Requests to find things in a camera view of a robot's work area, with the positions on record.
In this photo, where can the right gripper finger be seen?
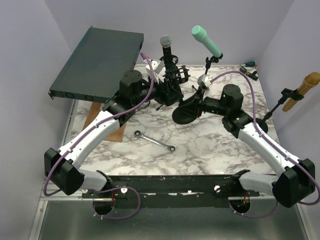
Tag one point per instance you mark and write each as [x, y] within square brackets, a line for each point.
[194, 99]
[188, 111]

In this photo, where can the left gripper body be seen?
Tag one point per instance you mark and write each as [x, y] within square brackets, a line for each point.
[169, 89]

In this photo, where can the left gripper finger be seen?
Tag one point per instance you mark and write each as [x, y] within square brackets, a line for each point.
[172, 78]
[172, 95]

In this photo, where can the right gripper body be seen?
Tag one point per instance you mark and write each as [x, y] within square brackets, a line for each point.
[198, 100]

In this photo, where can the black round-base shock-mount stand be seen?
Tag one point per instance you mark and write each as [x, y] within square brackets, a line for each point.
[184, 78]

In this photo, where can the black tripod clip stand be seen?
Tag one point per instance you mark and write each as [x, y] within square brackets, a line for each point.
[209, 61]

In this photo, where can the mint green toy microphone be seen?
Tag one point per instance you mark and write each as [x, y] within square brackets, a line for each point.
[200, 35]

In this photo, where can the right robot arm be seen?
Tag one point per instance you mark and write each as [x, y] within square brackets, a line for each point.
[292, 180]

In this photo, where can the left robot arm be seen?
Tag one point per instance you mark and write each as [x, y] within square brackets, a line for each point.
[63, 166]

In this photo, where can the black microphone silver grille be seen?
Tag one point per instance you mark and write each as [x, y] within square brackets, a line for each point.
[165, 42]

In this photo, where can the black round-base clip stand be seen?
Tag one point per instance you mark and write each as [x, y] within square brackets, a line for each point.
[286, 94]

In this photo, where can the gold microphone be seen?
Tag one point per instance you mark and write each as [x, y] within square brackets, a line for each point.
[310, 81]

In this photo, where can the silver ratchet wrench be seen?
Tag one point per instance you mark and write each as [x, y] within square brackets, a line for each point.
[141, 135]

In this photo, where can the black tripod shock-mount stand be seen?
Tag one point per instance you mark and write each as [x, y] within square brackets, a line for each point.
[170, 65]

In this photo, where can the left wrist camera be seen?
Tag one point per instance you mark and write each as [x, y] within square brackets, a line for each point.
[157, 66]

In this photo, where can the green-handled screwdriver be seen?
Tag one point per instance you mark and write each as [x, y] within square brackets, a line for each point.
[250, 64]

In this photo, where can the dark rack-mount equipment case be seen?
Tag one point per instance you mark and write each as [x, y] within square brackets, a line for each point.
[94, 70]

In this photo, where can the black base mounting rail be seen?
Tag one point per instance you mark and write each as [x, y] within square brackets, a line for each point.
[170, 191]

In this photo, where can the aluminium frame rail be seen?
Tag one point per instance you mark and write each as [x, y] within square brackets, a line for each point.
[39, 217]

